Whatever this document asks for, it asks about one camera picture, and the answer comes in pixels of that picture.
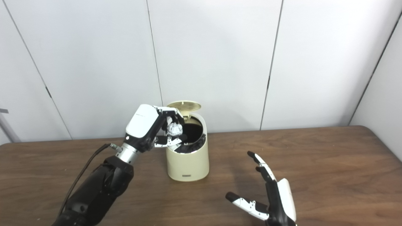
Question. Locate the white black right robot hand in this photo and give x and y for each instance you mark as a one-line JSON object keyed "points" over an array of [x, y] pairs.
{"points": [[282, 201]]}

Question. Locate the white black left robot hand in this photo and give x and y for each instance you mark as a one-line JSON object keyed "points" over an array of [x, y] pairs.
{"points": [[141, 124]]}

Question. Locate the white paper ball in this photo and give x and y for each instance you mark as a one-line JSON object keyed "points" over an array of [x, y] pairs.
{"points": [[174, 129]]}

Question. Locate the cream round bin lid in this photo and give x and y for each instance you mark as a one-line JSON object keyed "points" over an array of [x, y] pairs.
{"points": [[185, 105]]}

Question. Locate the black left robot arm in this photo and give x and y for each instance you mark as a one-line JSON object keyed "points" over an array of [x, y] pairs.
{"points": [[97, 191]]}

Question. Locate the black bin liner bag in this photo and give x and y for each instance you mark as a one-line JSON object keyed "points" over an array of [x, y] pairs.
{"points": [[193, 133]]}

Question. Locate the cream-colored round bin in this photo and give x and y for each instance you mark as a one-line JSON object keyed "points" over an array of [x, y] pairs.
{"points": [[188, 164]]}

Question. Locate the grey wall corner post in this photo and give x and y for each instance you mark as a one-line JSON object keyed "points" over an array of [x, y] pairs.
{"points": [[8, 128]]}

